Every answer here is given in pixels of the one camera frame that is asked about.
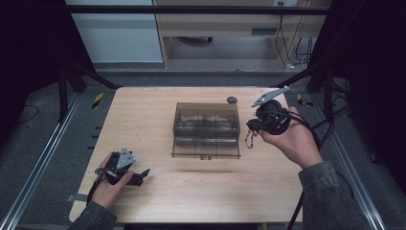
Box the beaded bracelet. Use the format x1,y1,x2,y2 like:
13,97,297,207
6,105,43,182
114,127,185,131
243,128,259,150

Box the aluminium floor rail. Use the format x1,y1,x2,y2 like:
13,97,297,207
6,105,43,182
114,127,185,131
0,91,81,230
310,95,388,230

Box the grey tape strip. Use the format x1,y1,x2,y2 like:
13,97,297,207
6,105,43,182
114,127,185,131
64,193,90,203

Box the black cables under desk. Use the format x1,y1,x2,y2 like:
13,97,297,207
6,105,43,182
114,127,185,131
274,0,316,70

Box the yellow black striped tape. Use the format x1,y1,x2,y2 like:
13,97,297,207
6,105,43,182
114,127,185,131
296,93,314,108

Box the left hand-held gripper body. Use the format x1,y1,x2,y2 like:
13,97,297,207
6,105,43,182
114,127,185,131
95,147,137,186

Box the black curtain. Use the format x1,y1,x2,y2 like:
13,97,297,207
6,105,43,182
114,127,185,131
0,0,94,151
308,0,406,185

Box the black metal frame strut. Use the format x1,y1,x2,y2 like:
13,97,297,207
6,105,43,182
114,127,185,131
57,61,122,123
273,62,335,123

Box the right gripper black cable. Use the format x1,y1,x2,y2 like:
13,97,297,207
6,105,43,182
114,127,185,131
267,108,322,230

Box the yellow-handled tool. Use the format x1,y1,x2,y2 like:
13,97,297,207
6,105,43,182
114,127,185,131
92,92,105,110

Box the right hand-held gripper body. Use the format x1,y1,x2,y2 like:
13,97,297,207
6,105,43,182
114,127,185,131
250,84,292,135

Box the smoky transparent drawer box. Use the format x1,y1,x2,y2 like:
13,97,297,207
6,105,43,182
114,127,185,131
170,102,241,160

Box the black horizontal frame bar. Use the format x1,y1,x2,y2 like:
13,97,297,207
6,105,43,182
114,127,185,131
63,5,331,15

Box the person's right hand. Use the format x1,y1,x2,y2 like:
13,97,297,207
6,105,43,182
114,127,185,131
258,106,325,171

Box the person's left hand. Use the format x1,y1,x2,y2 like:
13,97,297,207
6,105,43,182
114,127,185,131
92,171,135,211

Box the white cabinet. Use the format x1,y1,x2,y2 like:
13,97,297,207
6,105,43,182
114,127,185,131
64,0,164,64

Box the thin black floor cable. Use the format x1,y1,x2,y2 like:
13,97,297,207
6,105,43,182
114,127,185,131
19,104,40,125

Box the looped black floor cable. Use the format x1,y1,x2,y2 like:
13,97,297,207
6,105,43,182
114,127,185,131
338,171,355,200

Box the light wooden desk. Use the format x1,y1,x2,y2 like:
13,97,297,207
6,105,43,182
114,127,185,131
151,0,331,69

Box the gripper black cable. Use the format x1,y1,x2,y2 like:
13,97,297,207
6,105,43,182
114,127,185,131
85,166,111,205
267,108,322,230

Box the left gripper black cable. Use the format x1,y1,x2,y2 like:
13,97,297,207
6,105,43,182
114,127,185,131
85,166,111,205

